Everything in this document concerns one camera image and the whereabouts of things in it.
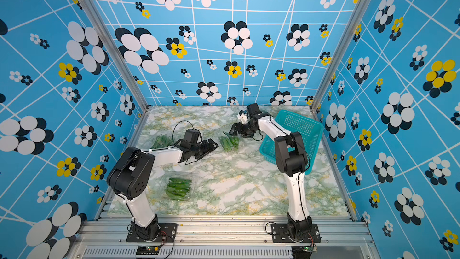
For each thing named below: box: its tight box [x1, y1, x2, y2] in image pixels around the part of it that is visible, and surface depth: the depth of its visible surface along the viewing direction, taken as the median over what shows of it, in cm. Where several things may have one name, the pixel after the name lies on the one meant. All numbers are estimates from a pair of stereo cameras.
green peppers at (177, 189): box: [164, 177, 194, 202], surface depth 84 cm
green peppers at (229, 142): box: [218, 131, 240, 152], surface depth 101 cm
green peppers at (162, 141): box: [149, 133, 174, 150], surface depth 101 cm
